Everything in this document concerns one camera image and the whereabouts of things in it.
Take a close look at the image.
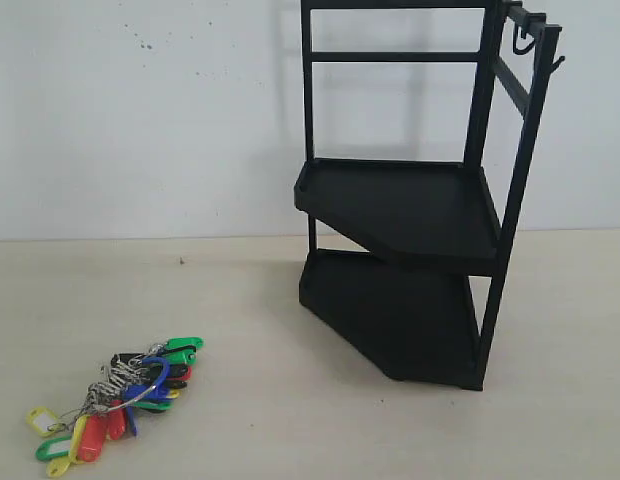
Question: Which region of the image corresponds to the black two-tier corner rack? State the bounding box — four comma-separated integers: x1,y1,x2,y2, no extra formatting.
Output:
294,1,561,391

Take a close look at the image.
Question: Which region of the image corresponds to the black metal hook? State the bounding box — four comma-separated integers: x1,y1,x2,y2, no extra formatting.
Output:
511,19,536,56

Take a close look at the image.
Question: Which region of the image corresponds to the black metal carabiner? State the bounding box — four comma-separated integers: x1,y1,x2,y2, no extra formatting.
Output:
110,353,147,368

